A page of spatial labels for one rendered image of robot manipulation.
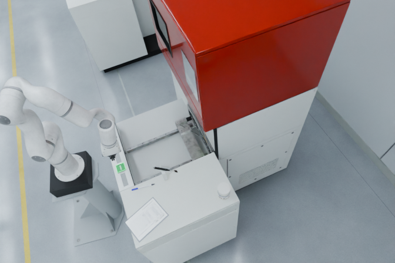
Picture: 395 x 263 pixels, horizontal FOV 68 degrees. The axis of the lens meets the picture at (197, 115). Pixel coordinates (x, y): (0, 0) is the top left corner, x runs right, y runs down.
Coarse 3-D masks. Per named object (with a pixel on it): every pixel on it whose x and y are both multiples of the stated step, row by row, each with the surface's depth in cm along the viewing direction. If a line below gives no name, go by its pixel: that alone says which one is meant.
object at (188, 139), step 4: (184, 124) 209; (180, 128) 208; (184, 136) 204; (188, 136) 203; (192, 136) 203; (184, 140) 202; (188, 140) 201; (192, 140) 201; (188, 144) 200; (192, 144) 199; (196, 144) 199; (188, 148) 198; (192, 148) 198; (196, 148) 197; (192, 152) 196; (196, 152) 196; (200, 152) 195; (192, 156) 194; (196, 156) 194; (192, 160) 194
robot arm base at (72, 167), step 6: (72, 156) 185; (78, 156) 196; (66, 162) 177; (72, 162) 183; (78, 162) 193; (60, 168) 178; (66, 168) 181; (72, 168) 185; (78, 168) 191; (60, 174) 189; (66, 174) 186; (72, 174) 189; (78, 174) 189; (66, 180) 187; (72, 180) 187
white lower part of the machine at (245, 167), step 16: (256, 144) 203; (272, 144) 214; (288, 144) 227; (224, 160) 201; (240, 160) 213; (256, 160) 225; (272, 160) 239; (288, 160) 255; (240, 176) 238; (256, 176) 253
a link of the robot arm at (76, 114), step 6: (72, 102) 134; (72, 108) 133; (78, 108) 136; (96, 108) 148; (66, 114) 132; (72, 114) 133; (78, 114) 135; (84, 114) 138; (90, 114) 141; (96, 114) 149; (102, 114) 153; (108, 114) 155; (72, 120) 135; (78, 120) 136; (84, 120) 138; (90, 120) 140; (114, 120) 157; (84, 126) 140
